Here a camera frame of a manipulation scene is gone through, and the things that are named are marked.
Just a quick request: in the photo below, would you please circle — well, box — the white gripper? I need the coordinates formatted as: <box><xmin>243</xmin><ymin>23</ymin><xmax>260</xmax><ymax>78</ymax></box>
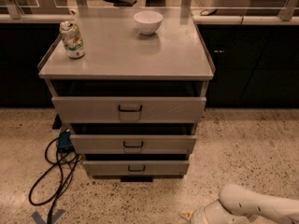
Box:
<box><xmin>179</xmin><ymin>200</ymin><xmax>247</xmax><ymax>224</ymax></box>

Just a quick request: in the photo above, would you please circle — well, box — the grey bottom drawer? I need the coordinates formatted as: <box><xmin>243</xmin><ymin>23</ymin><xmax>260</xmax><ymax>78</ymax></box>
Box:
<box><xmin>83</xmin><ymin>161</ymin><xmax>189</xmax><ymax>176</ymax></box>

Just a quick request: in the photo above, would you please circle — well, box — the grey drawer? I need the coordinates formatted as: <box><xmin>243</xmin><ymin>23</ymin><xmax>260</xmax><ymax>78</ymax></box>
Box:
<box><xmin>83</xmin><ymin>161</ymin><xmax>189</xmax><ymax>176</ymax></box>
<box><xmin>52</xmin><ymin>96</ymin><xmax>206</xmax><ymax>123</ymax></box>
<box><xmin>70</xmin><ymin>134</ymin><xmax>196</xmax><ymax>154</ymax></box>

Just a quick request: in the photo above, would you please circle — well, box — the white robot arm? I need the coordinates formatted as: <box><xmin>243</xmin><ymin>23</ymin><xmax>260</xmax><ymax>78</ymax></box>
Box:
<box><xmin>179</xmin><ymin>184</ymin><xmax>299</xmax><ymax>224</ymax></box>

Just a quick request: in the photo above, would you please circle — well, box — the grey drawer cabinet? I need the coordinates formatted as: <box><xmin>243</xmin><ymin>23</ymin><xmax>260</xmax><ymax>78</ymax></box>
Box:
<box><xmin>39</xmin><ymin>8</ymin><xmax>215</xmax><ymax>179</ymax></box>

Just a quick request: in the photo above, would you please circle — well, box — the grey middle drawer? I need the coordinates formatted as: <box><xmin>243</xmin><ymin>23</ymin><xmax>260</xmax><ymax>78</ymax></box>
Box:
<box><xmin>70</xmin><ymin>134</ymin><xmax>196</xmax><ymax>154</ymax></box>

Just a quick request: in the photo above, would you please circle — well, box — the grey top drawer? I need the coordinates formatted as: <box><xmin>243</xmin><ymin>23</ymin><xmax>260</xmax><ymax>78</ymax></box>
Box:
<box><xmin>52</xmin><ymin>96</ymin><xmax>206</xmax><ymax>123</ymax></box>

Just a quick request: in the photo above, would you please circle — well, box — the blue power box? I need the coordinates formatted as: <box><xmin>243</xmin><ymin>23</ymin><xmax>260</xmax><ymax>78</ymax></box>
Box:
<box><xmin>57</xmin><ymin>131</ymin><xmax>73</xmax><ymax>152</ymax></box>

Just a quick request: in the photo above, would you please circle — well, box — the blue tape cross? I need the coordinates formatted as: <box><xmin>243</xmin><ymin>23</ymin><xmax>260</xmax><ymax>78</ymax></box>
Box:
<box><xmin>30</xmin><ymin>208</ymin><xmax>66</xmax><ymax>224</ymax></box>

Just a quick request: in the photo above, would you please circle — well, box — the white bowl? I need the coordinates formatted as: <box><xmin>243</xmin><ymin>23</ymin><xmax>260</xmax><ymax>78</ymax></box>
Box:
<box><xmin>134</xmin><ymin>11</ymin><xmax>164</xmax><ymax>35</ymax></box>

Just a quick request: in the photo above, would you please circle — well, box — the crushed drink can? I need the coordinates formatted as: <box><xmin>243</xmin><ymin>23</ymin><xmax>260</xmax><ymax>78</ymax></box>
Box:
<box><xmin>60</xmin><ymin>21</ymin><xmax>85</xmax><ymax>59</ymax></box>

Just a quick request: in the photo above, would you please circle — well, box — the black chair armrest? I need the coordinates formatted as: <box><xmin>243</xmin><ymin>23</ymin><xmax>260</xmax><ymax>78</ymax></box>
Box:
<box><xmin>103</xmin><ymin>0</ymin><xmax>137</xmax><ymax>7</ymax></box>

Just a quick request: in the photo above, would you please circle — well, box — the black floor cable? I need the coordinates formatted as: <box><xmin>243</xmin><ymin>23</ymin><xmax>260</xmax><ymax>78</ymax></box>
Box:
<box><xmin>28</xmin><ymin>136</ymin><xmax>82</xmax><ymax>224</ymax></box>

